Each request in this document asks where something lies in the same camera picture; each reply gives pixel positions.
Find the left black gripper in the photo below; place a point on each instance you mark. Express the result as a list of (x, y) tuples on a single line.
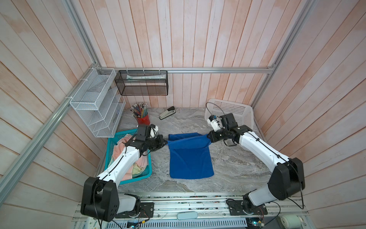
[(160, 143)]

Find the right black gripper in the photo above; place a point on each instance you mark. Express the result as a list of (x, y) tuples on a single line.
[(212, 137)]

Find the blue towel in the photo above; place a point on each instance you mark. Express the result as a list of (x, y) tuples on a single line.
[(190, 156)]

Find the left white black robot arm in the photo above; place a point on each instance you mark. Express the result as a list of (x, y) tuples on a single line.
[(100, 198)]

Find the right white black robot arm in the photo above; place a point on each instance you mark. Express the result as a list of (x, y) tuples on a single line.
[(287, 174)]

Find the pink towel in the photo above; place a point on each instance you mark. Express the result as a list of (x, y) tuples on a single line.
[(120, 153)]

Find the red pencil cup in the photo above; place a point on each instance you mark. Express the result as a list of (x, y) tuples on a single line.
[(143, 120)]

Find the pale green towel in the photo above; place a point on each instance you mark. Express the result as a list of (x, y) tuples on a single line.
[(138, 169)]

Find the coloured pencils bunch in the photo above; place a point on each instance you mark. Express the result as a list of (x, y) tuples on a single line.
[(139, 110)]

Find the white plastic basket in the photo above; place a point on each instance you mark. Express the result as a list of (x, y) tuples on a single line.
[(243, 114)]

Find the black grey stapler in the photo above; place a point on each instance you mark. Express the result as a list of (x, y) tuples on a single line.
[(168, 112)]

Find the teal plastic basket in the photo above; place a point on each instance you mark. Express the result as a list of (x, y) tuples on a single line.
[(108, 158)]

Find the white tape roll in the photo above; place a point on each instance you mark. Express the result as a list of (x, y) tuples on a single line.
[(291, 221)]

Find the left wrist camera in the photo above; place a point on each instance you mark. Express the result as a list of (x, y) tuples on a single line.
[(154, 131)]

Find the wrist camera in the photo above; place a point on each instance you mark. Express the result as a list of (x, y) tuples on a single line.
[(154, 131), (214, 123)]

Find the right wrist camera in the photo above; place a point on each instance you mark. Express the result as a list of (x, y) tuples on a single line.
[(214, 123)]

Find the black mesh wall basket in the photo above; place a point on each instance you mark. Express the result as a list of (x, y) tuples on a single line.
[(142, 82)]

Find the white wire wall shelf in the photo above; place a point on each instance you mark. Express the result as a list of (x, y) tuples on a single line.
[(98, 103)]

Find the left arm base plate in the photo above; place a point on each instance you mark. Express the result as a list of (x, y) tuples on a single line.
[(145, 210)]

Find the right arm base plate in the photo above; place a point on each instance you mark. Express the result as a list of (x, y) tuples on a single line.
[(236, 209)]

